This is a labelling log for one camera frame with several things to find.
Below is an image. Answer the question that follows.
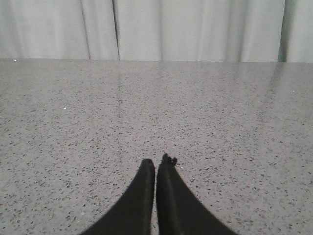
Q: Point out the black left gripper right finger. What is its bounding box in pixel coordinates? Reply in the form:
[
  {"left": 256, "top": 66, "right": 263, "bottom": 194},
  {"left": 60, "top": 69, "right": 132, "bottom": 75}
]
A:
[{"left": 156, "top": 153, "right": 235, "bottom": 235}]

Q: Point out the white grey curtain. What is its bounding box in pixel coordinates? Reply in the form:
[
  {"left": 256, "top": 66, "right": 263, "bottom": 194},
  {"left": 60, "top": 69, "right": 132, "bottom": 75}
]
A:
[{"left": 0, "top": 0, "right": 313, "bottom": 63}]

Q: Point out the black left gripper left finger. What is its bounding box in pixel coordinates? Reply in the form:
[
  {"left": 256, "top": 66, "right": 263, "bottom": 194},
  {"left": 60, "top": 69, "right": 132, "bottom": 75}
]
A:
[{"left": 82, "top": 159, "right": 155, "bottom": 235}]

